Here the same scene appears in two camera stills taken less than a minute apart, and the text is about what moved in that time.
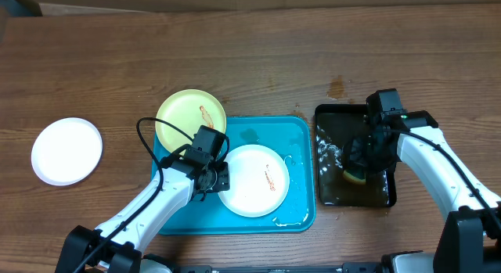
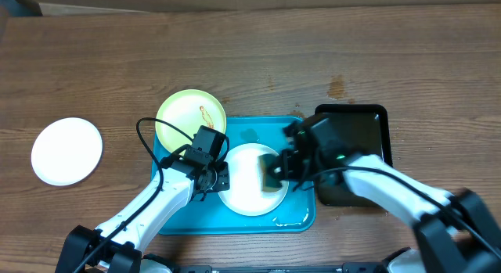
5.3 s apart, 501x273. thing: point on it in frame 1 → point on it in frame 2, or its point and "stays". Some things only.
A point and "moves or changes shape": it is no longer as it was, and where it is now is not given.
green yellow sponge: [351, 178] moves or changes shape
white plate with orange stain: [259, 181] stays
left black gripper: [223, 182] stays
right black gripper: [360, 160] → [289, 163]
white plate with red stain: [66, 151] stays
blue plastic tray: [291, 138] stays
